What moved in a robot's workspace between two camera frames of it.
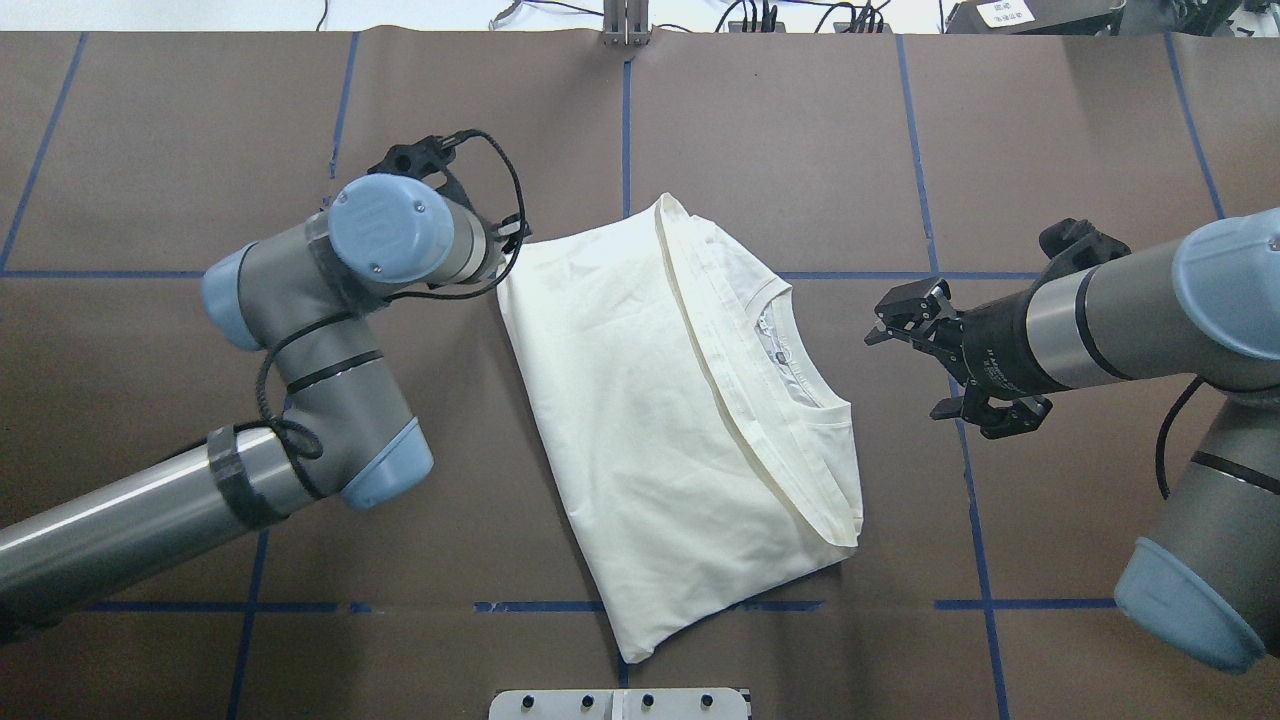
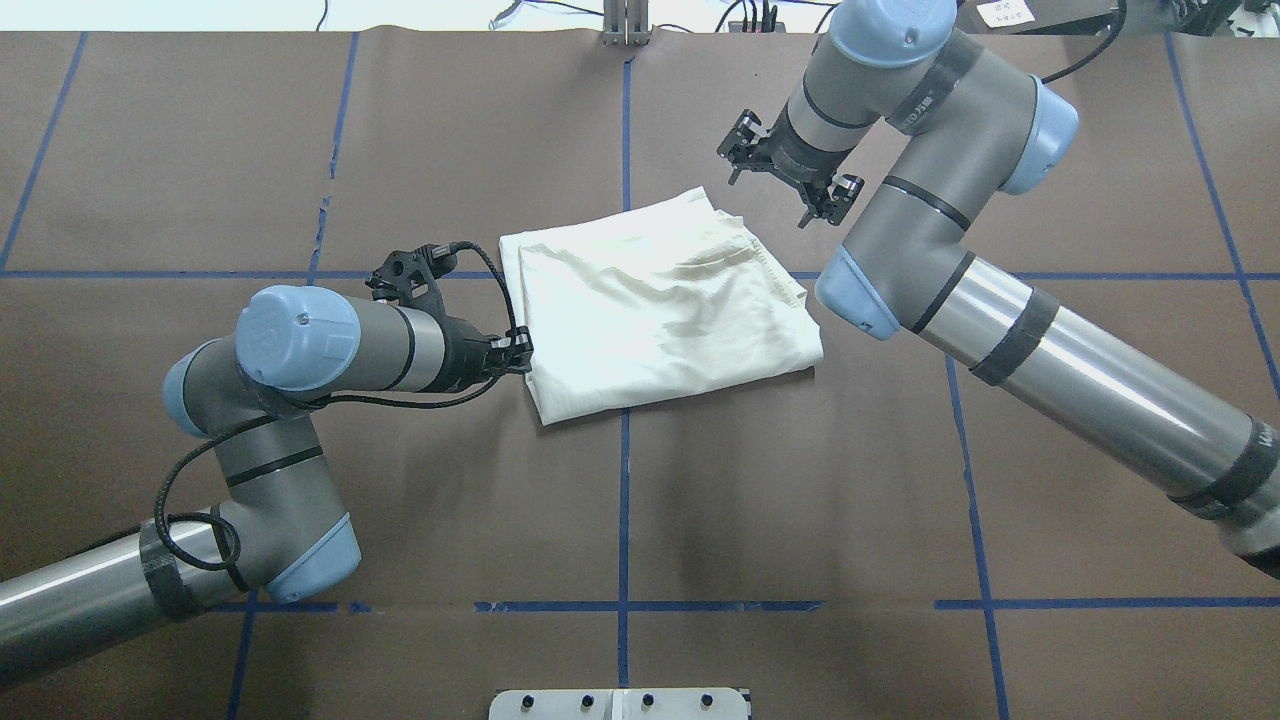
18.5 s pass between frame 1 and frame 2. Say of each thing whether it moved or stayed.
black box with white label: stayed
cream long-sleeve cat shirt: moved
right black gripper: moved
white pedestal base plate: stayed
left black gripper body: moved
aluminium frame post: stayed
